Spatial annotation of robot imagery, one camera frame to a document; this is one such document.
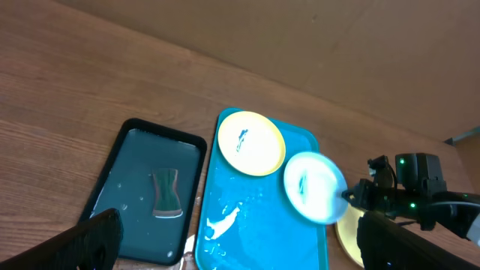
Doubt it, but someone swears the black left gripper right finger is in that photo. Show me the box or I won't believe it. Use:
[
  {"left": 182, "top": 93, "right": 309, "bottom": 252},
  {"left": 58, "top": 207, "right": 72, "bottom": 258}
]
[{"left": 357, "top": 211, "right": 479, "bottom": 270}]

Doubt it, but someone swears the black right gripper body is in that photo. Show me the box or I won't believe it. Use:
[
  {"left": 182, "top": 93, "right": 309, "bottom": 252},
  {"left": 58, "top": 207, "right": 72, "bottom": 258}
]
[{"left": 341, "top": 178, "right": 430, "bottom": 221}]

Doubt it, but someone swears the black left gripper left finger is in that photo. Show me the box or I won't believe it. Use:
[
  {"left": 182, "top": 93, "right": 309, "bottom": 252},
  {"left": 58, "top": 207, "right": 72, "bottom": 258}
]
[{"left": 1, "top": 208, "right": 124, "bottom": 270}]

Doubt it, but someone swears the yellow plate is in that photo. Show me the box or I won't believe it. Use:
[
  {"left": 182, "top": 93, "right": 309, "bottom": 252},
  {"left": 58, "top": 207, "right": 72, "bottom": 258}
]
[
  {"left": 335, "top": 205, "right": 365, "bottom": 268},
  {"left": 217, "top": 111, "right": 286, "bottom": 176}
]

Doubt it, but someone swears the green sponge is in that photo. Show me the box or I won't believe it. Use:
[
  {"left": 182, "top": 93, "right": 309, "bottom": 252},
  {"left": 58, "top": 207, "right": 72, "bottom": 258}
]
[{"left": 151, "top": 168, "right": 183, "bottom": 219}]

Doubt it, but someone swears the light blue plate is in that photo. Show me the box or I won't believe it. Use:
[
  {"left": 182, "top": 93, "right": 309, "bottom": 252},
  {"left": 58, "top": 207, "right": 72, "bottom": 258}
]
[{"left": 283, "top": 151, "right": 348, "bottom": 225}]

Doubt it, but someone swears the black water tray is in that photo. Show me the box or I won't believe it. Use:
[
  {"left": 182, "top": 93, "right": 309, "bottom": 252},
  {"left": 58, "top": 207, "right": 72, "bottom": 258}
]
[{"left": 79, "top": 118, "right": 207, "bottom": 266}]

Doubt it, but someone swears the teal plastic tray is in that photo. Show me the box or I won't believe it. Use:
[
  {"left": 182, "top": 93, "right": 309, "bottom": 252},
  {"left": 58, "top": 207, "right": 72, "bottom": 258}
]
[{"left": 194, "top": 107, "right": 330, "bottom": 270}]

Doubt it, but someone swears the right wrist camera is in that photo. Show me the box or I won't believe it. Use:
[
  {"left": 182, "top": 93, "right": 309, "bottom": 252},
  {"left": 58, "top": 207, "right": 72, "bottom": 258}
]
[{"left": 395, "top": 153, "right": 447, "bottom": 197}]

